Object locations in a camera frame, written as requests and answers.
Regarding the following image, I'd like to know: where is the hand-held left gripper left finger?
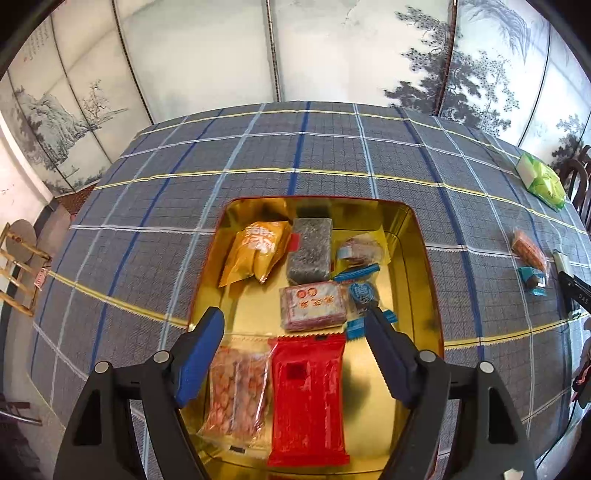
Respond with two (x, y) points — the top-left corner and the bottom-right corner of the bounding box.
(53, 306), (226, 480)

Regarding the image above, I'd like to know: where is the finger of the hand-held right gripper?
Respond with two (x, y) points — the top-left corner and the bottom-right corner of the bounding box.
(558, 271), (591, 315)

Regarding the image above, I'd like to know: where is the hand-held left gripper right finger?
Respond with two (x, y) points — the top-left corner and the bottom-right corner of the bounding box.
(365, 306), (539, 480)

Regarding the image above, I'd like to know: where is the blue candy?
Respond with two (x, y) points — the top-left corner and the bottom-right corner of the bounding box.
(333, 262), (398, 341)
(517, 267), (549, 297)

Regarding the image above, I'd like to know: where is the clear peanut snack packet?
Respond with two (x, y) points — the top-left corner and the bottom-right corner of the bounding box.
(198, 337), (278, 451)

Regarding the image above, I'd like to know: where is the orange snack packet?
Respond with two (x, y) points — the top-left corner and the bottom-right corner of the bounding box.
(511, 228), (549, 273)

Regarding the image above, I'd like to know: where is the red tin box gold inside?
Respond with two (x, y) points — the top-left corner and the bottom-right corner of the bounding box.
(178, 196), (447, 470)

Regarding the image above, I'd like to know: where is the pink red-label snack packet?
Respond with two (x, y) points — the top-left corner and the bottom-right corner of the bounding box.
(279, 281), (350, 333)

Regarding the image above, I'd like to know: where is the red snack packet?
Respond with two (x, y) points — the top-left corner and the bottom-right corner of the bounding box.
(267, 335), (351, 467)

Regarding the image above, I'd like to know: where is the clear round pastry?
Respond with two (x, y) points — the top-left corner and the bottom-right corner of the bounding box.
(333, 233), (391, 269)

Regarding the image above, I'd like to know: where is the green snack packet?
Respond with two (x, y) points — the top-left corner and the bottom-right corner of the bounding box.
(515, 152), (568, 212)

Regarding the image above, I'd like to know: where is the yellow snack packet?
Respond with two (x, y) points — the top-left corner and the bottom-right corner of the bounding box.
(218, 220), (293, 288)

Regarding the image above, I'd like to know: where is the grey black block snack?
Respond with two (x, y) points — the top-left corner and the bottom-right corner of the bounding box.
(286, 217), (334, 285)

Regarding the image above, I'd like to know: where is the dark wooden chair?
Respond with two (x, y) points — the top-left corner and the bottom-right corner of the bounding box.
(556, 145), (591, 232)

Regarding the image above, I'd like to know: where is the plaid grey tablecloth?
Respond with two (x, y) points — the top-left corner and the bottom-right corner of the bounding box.
(30, 100), (591, 480)

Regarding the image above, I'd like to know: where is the dark wooden furniture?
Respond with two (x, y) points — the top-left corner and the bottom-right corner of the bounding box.
(0, 392), (43, 428)

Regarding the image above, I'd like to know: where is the light wooden chair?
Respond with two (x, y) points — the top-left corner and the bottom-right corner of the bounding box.
(0, 223), (52, 318)

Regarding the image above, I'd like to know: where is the round grey stone disc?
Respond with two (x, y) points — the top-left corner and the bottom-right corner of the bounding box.
(9, 219), (39, 252)

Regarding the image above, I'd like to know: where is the painted folding screen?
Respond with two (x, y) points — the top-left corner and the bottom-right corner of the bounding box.
(0, 0), (591, 198)

